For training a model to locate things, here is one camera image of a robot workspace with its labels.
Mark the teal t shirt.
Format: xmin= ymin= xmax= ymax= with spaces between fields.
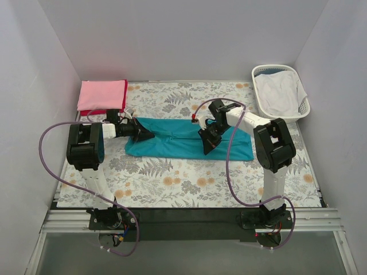
xmin=124 ymin=116 xmax=255 ymax=162

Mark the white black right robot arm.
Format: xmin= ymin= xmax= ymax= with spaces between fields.
xmin=192 ymin=98 xmax=296 ymax=229

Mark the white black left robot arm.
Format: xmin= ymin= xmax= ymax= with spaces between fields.
xmin=67 ymin=109 xmax=155 ymax=229

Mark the red folded t shirt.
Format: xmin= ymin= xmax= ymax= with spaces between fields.
xmin=79 ymin=79 xmax=128 ymax=117

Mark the pink folded t shirt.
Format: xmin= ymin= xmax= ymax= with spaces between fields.
xmin=76 ymin=80 xmax=127 ymax=112

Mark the white t shirt in basket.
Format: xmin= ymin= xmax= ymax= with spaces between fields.
xmin=255 ymin=70 xmax=307 ymax=117

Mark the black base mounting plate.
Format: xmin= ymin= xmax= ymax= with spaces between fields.
xmin=87 ymin=208 xmax=293 ymax=245

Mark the white laundry basket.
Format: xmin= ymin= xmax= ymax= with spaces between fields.
xmin=252 ymin=64 xmax=310 ymax=123

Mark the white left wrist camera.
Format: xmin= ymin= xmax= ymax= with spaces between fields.
xmin=119 ymin=109 xmax=134 ymax=120

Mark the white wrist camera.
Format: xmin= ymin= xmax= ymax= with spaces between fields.
xmin=119 ymin=109 xmax=134 ymax=120
xmin=191 ymin=113 xmax=208 ymax=130

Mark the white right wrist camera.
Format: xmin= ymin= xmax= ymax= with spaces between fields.
xmin=191 ymin=113 xmax=208 ymax=130

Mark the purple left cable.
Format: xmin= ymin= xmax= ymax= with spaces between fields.
xmin=38 ymin=108 xmax=142 ymax=257

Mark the aluminium frame rail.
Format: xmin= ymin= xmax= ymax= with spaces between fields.
xmin=26 ymin=207 xmax=358 ymax=274

